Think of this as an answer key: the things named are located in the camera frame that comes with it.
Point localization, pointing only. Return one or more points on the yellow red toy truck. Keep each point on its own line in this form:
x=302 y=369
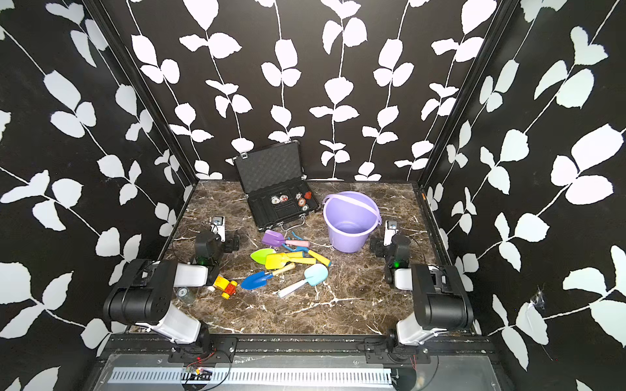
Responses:
x=226 y=287

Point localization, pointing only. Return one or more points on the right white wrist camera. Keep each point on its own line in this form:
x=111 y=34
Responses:
x=391 y=229

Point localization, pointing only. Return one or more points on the blue toy shovel tan handle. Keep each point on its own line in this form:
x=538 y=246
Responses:
x=260 y=279

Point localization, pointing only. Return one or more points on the blue toy rake yellow handle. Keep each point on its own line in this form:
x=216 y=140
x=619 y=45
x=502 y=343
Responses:
x=306 y=250

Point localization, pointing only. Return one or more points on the white perforated strip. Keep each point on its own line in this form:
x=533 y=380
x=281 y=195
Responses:
x=347 y=377

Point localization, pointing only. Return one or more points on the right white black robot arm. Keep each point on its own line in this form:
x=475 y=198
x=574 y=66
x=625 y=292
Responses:
x=440 y=303

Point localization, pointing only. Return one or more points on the light blue toy shovel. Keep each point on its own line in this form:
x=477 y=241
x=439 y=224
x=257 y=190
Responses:
x=313 y=276

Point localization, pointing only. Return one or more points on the black front mounting rail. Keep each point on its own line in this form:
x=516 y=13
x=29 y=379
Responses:
x=223 y=348

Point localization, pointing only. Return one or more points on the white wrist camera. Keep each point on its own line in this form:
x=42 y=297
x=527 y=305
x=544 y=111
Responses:
x=218 y=226
x=391 y=229

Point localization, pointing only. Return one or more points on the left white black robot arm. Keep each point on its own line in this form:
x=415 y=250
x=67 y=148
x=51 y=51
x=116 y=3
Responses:
x=143 y=295

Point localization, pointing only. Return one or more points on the green toy shovel yellow handle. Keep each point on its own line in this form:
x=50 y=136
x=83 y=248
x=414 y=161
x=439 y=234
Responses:
x=260 y=255

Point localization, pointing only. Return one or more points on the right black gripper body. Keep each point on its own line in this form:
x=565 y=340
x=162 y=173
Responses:
x=376 y=245

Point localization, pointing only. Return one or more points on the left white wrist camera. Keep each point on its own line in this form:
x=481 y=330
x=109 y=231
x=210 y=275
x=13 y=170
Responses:
x=218 y=226

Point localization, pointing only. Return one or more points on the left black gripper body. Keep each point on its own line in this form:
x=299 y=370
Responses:
x=230 y=242

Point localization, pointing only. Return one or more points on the purple toy shovel pink handle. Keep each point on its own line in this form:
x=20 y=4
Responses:
x=276 y=239

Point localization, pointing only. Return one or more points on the open black foam case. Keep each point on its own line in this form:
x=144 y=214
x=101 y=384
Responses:
x=275 y=185

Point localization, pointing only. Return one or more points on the purple plastic bucket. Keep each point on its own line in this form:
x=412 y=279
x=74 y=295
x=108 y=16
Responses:
x=351 y=217

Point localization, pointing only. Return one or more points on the small clear glass jar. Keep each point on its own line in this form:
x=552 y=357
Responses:
x=185 y=295

